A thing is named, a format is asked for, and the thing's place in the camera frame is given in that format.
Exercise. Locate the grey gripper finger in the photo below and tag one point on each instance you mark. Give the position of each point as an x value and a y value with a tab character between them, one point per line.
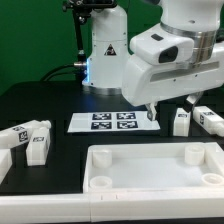
191	101
151	111

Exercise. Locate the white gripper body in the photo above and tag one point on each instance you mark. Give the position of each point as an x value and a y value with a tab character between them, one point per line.
144	84

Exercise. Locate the white desk tabletop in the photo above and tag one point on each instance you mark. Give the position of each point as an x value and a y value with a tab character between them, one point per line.
152	166

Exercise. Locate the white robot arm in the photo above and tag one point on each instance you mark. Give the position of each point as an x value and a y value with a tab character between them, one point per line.
195	19

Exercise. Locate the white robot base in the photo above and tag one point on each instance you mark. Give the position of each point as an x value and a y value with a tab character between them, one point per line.
106	64

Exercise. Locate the white marker sheet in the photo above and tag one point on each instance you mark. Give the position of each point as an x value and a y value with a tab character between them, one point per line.
111	122

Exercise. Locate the white block left edge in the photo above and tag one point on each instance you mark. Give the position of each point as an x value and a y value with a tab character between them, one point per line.
5	163

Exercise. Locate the black camera stand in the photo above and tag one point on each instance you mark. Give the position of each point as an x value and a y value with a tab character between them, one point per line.
81	11

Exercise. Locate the white front rail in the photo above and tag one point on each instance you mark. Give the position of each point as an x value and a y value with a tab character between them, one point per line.
99	207

